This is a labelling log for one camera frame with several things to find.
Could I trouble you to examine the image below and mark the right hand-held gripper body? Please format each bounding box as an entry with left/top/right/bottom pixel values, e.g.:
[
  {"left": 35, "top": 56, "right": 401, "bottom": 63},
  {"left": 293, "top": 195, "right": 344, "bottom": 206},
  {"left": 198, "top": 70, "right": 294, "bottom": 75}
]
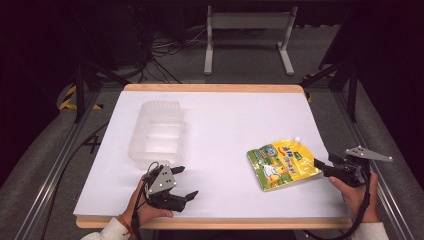
[{"left": 322, "top": 145, "right": 394, "bottom": 188}]

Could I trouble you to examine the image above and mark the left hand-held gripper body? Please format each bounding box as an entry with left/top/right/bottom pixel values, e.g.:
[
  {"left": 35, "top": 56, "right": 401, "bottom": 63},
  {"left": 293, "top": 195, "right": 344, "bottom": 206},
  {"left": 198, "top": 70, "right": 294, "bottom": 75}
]
[{"left": 143, "top": 164, "right": 188, "bottom": 213}]

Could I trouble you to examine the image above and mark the yellow spouted food pouch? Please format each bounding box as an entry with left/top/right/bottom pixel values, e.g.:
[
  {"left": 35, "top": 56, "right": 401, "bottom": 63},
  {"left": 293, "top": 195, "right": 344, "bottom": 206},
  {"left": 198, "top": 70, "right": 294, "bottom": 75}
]
[{"left": 246, "top": 136, "right": 324, "bottom": 193}]

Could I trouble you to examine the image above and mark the clear plastic storage bin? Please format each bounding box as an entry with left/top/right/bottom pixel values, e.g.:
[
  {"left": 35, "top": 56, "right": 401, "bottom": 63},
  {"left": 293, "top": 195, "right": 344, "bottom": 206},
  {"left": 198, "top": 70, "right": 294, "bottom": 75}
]
[{"left": 128, "top": 100, "right": 185, "bottom": 170}]

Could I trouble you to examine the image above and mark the person's right hand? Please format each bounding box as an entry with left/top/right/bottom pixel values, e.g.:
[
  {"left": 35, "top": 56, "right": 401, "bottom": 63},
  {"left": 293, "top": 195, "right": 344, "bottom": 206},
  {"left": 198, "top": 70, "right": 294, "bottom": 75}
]
[{"left": 328, "top": 172, "right": 381, "bottom": 224}]

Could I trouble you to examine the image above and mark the person's left hand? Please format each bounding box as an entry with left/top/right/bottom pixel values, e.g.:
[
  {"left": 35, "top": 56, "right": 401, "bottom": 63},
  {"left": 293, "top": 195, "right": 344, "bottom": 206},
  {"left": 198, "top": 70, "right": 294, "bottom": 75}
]
[{"left": 121, "top": 181, "right": 174, "bottom": 231}]

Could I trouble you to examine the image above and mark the white table mat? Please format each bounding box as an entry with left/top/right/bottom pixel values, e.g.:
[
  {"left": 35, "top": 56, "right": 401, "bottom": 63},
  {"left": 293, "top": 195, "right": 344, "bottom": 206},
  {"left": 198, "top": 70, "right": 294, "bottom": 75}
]
[{"left": 73, "top": 90, "right": 351, "bottom": 220}]

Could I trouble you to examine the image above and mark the yellow black hazard tape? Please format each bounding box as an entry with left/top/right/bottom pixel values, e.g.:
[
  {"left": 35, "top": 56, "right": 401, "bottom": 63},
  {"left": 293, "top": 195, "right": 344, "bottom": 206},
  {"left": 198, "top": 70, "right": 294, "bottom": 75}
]
[
  {"left": 301, "top": 72, "right": 314, "bottom": 104},
  {"left": 58, "top": 85, "right": 103, "bottom": 111}
]

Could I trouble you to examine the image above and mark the black metal stand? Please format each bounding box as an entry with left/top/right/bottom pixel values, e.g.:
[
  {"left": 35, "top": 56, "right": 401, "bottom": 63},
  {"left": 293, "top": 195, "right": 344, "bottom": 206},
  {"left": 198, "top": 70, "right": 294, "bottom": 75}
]
[
  {"left": 73, "top": 49, "right": 132, "bottom": 124},
  {"left": 298, "top": 56, "right": 360, "bottom": 123}
]

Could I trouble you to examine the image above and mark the aluminium rail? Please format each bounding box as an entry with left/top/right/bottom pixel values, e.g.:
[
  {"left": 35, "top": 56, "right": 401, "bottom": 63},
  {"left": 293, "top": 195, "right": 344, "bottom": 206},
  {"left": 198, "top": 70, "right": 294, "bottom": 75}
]
[
  {"left": 333, "top": 89, "right": 416, "bottom": 240},
  {"left": 13, "top": 89, "right": 103, "bottom": 240}
]

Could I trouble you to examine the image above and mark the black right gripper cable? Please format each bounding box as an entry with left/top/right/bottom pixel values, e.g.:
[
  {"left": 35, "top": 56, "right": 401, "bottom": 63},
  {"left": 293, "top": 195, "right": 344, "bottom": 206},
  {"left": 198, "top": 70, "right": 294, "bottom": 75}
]
[{"left": 302, "top": 169, "right": 373, "bottom": 240}]

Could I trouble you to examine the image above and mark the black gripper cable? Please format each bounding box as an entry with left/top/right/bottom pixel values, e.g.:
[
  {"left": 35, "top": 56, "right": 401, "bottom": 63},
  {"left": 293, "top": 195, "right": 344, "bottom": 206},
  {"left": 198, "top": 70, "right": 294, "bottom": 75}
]
[
  {"left": 302, "top": 169, "right": 373, "bottom": 240},
  {"left": 130, "top": 161, "right": 161, "bottom": 240}
]

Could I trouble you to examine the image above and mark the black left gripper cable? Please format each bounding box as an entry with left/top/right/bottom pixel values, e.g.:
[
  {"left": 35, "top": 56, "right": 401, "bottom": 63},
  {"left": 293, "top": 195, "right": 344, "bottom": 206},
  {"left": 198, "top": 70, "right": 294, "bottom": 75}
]
[{"left": 130, "top": 161, "right": 161, "bottom": 240}]

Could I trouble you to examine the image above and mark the red string bracelet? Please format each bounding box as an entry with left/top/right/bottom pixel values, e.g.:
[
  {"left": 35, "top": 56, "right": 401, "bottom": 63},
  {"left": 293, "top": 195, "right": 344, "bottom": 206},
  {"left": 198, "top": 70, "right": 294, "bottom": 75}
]
[{"left": 116, "top": 214, "right": 135, "bottom": 238}]

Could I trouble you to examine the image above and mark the black floor cable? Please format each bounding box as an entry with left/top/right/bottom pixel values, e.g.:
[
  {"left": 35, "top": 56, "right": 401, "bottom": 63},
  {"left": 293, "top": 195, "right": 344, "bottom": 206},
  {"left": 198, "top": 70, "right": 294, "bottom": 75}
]
[{"left": 39, "top": 121, "right": 111, "bottom": 240}]

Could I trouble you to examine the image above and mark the tangle of floor cables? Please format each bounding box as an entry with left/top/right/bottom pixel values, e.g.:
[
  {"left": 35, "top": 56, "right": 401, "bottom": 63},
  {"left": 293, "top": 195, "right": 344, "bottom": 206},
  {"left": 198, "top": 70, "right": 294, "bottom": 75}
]
[{"left": 131, "top": 23, "right": 209, "bottom": 84}]

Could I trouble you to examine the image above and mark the white metal stand frame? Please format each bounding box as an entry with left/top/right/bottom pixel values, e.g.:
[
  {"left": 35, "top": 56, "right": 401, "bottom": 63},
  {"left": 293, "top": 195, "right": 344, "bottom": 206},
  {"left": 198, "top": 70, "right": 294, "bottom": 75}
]
[{"left": 203, "top": 5, "right": 299, "bottom": 76}]

